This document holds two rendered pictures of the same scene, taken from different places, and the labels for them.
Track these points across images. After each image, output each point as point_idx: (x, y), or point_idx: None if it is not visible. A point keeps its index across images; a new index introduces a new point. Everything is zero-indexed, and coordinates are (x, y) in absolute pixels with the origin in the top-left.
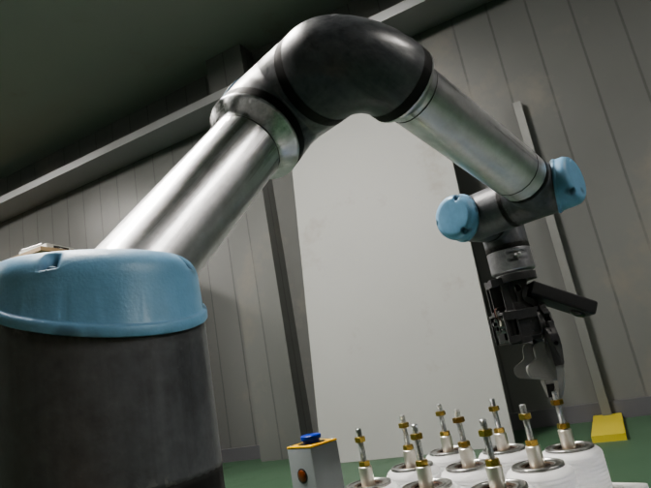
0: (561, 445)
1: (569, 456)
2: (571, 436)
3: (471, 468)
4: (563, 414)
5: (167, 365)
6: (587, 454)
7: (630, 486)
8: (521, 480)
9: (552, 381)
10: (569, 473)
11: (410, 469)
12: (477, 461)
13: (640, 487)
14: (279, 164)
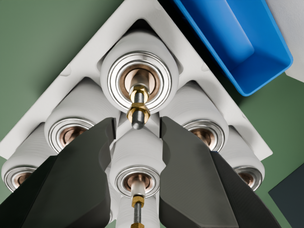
0: (122, 87)
1: (171, 97)
2: (149, 86)
3: (155, 184)
4: (141, 99)
5: None
6: (177, 77)
7: (144, 10)
8: (242, 168)
9: (111, 125)
10: (226, 121)
11: (111, 218)
12: (127, 175)
13: (154, 1)
14: None
